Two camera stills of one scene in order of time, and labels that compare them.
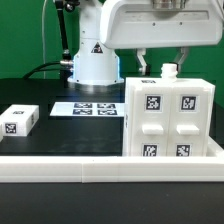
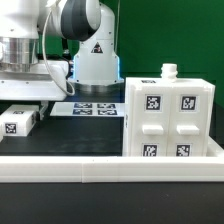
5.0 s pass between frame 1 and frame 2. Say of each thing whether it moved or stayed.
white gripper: moved
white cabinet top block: stayed
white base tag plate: stayed
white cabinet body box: stayed
